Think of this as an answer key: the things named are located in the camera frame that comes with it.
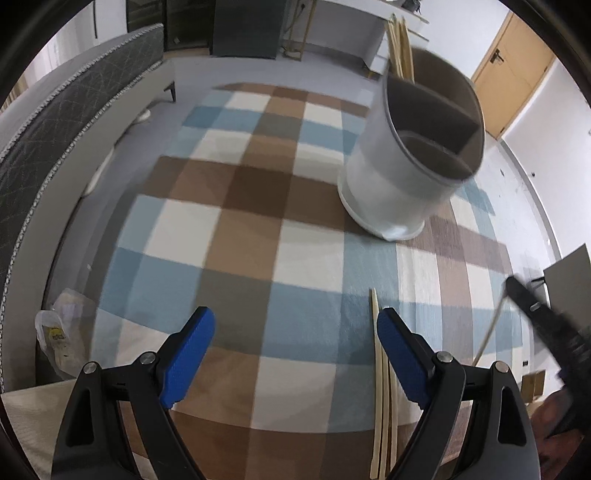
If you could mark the checkered rug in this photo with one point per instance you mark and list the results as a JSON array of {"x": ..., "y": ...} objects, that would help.
[{"x": 258, "y": 240}]

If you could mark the cardboard piece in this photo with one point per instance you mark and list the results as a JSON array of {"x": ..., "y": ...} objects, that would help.
[{"x": 570, "y": 277}]

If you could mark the white vanity desk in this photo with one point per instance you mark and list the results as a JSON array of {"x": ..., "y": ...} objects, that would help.
[{"x": 351, "y": 32}]

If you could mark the person's right hand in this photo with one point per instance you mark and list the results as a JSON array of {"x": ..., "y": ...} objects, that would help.
[{"x": 549, "y": 415}]

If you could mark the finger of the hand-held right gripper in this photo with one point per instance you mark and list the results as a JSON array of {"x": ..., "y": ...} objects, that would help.
[{"x": 535, "y": 307}]

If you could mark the grey quilted bed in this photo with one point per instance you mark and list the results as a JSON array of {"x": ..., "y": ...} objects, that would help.
[{"x": 55, "y": 138}]

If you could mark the clear plastic bag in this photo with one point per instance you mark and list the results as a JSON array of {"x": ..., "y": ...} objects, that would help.
[{"x": 60, "y": 332}]

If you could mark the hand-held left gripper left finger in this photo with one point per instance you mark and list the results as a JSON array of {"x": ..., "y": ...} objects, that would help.
[{"x": 189, "y": 355}]

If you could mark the white utensil holder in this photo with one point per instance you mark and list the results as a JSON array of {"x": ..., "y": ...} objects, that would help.
[{"x": 397, "y": 184}]

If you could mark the wooden door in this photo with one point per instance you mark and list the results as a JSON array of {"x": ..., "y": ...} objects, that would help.
[{"x": 517, "y": 78}]

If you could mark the dark grey wardrobe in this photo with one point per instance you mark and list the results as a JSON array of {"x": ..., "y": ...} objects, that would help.
[{"x": 240, "y": 27}]

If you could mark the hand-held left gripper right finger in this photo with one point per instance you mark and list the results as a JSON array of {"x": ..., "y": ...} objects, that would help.
[{"x": 401, "y": 355}]

